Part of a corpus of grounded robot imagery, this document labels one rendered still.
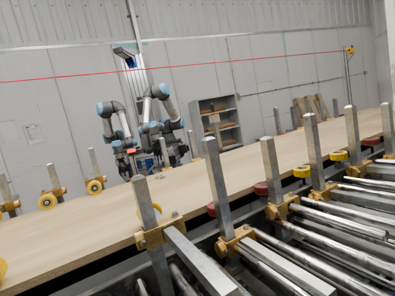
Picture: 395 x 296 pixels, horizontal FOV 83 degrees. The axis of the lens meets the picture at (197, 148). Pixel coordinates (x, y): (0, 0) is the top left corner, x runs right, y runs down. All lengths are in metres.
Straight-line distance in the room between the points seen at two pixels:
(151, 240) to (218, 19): 5.20
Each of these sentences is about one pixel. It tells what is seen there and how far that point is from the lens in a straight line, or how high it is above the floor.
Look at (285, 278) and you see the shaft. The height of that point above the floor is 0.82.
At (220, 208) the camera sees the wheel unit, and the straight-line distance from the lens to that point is 0.71.
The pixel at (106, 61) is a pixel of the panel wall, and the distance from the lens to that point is 4.55.
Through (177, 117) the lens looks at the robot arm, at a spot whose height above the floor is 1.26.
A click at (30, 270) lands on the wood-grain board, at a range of 0.87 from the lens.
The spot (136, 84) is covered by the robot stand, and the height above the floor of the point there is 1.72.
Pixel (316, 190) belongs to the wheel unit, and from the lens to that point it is 1.06.
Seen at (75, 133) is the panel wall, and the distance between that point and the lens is 4.38.
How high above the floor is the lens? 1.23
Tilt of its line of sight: 8 degrees down
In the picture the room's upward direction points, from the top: 12 degrees counter-clockwise
